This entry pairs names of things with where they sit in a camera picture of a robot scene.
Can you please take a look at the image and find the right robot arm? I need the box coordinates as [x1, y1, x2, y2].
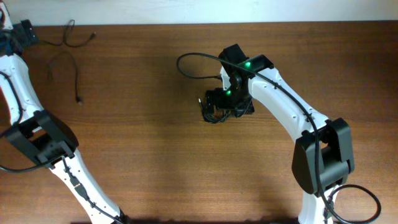
[203, 44, 354, 223]

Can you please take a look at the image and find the black USB cable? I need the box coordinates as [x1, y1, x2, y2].
[198, 98, 254, 124]
[39, 19, 97, 105]

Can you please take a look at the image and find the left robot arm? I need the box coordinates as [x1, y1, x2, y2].
[1, 2, 131, 223]

